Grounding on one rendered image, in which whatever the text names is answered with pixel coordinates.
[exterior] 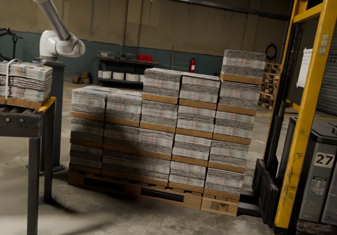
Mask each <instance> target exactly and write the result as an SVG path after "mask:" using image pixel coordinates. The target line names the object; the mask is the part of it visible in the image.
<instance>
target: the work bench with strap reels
mask: <svg viewBox="0 0 337 235"><path fill-rule="evenodd" d="M97 57H98V58H97V73H96V86H97V85H98V80H103V81H113V82H124V83H135V84H144V83H143V82H144V75H137V74H130V73H127V74H126V79H125V78H124V73H120V72H114V73H113V77H111V71H103V70H99V59H102V60H111V61H117V58H114V57H111V56H99V55H97ZM118 61H120V62H128V63H137V64H146V65H152V68H154V65H155V66H156V68H157V67H158V64H159V63H158V62H153V61H152V56H148V55H146V54H144V55H140V54H138V55H137V59H126V58H118Z"/></svg>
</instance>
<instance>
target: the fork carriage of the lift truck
mask: <svg viewBox="0 0 337 235"><path fill-rule="evenodd" d="M252 190H253V192H254V193H255V196H256V202H257V205H258V206H259V208H260V211H261V213H260V214H261V217H262V220H263V223H264V224H268V225H271V220H272V216H273V211H274V206H275V201H276V197H277V192H278V188H277V186H276V184H275V182H274V180H273V179H272V177H271V175H270V173H269V171H268V169H267V167H266V165H265V163H264V161H263V159H258V158H257V161H256V166H255V171H254V176H253V182H252Z"/></svg>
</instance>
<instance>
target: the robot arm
mask: <svg viewBox="0 0 337 235"><path fill-rule="evenodd" d="M0 1H1V0H0ZM33 1H34V2H36V3H37V4H38V6H39V7H40V9H41V11H42V12H43V14H44V16H45V17H46V19H47V21H48V22H49V24H50V26H51V27H52V29H53V31H44V32H43V34H42V36H41V39H40V57H39V58H34V61H37V62H42V63H50V64H64V63H63V62H60V61H59V55H61V56H65V57H79V56H82V55H83V54H84V52H85V45H84V43H83V42H82V41H81V40H79V39H78V38H77V37H76V36H75V35H74V34H73V33H71V32H68V30H67V28H66V26H65V24H64V22H63V20H62V18H61V17H60V15H59V13H58V11H57V9H56V7H55V5H54V3H53V2H52V0H33ZM0 31H7V32H4V33H2V34H0V37H2V36H5V35H7V34H8V35H10V36H14V37H17V38H20V39H23V37H19V36H16V33H13V32H11V31H10V28H2V29H0ZM0 58H1V59H0V62H3V61H4V60H5V61H11V60H13V59H12V58H9V57H4V56H3V55H2V54H1V53H0Z"/></svg>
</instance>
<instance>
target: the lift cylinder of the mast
mask: <svg viewBox="0 0 337 235"><path fill-rule="evenodd" d="M284 106H290V102H287V101H282V104H281V105H280V110H279V115H277V116H276V122H275V127H274V132H273V137H272V142H271V146H270V151H269V156H268V161H267V166H266V167H267V169H268V171H269V173H270V175H271V174H272V169H273V165H274V160H275V155H276V150H277V146H278V141H279V136H280V131H281V127H282V122H283V120H284V117H283V116H282V115H283V110H284ZM287 162H288V160H287V161H286V163H285V164H284V166H283V168H282V170H281V171H280V173H279V175H278V176H277V178H276V179H275V180H274V182H276V181H277V179H278V178H279V176H280V175H281V173H282V172H283V170H284V168H285V167H286V165H287Z"/></svg>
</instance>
